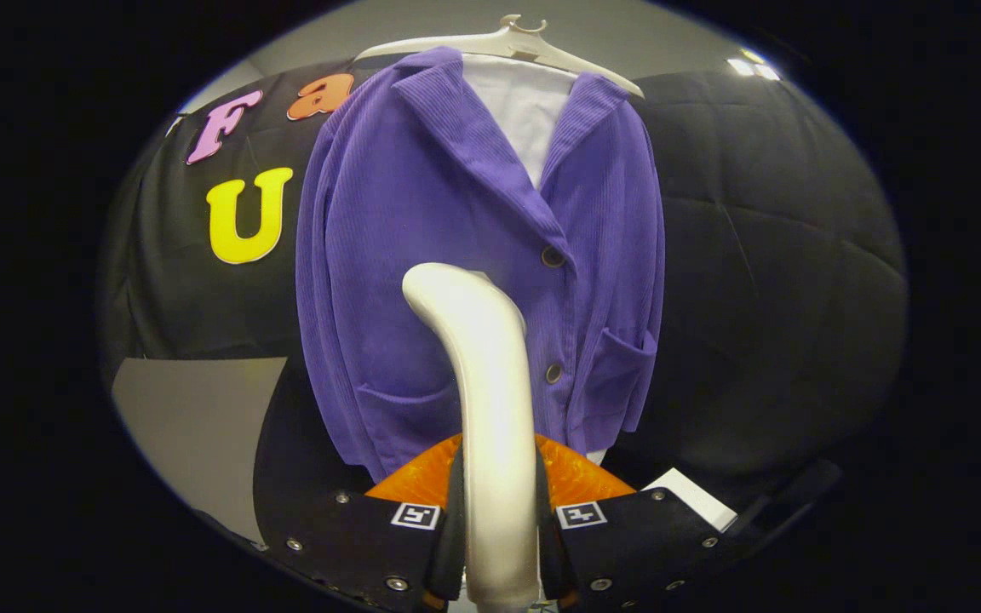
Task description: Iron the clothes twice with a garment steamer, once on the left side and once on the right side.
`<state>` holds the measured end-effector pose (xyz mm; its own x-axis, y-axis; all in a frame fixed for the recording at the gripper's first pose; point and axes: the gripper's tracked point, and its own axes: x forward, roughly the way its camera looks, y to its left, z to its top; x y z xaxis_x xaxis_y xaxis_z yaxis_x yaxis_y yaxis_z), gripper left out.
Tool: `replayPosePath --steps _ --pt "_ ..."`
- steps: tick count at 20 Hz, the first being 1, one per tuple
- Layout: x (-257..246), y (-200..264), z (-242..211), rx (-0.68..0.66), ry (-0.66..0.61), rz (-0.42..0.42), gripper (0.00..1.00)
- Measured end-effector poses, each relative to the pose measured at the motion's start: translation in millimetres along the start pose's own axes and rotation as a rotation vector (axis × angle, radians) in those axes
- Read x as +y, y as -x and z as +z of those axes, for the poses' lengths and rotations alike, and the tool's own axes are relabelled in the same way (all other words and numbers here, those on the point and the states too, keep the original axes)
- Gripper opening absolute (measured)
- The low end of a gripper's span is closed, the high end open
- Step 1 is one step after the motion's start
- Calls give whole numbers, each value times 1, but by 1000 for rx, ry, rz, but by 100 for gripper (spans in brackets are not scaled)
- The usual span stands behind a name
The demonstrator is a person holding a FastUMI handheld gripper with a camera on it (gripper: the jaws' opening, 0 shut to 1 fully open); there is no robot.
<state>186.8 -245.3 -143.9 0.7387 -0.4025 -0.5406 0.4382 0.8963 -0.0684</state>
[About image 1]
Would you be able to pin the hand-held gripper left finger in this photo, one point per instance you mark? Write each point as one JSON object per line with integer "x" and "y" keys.
{"x": 454, "y": 545}

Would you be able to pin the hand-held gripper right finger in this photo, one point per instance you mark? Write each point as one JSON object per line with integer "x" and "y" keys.
{"x": 548, "y": 545}

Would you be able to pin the white garment steamer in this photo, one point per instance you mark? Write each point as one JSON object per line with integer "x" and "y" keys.
{"x": 490, "y": 383}

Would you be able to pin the white shirt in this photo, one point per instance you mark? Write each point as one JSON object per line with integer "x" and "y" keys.
{"x": 524, "y": 111}

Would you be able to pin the white clothes hanger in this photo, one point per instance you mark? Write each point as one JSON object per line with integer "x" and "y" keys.
{"x": 512, "y": 38}

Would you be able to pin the grey cabinet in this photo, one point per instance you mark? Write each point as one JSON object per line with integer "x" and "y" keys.
{"x": 192, "y": 426}

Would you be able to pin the black backdrop cloth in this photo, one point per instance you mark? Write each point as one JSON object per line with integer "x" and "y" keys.
{"x": 754, "y": 255}

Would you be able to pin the twin tube ceiling light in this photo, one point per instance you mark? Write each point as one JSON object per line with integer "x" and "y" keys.
{"x": 754, "y": 68}

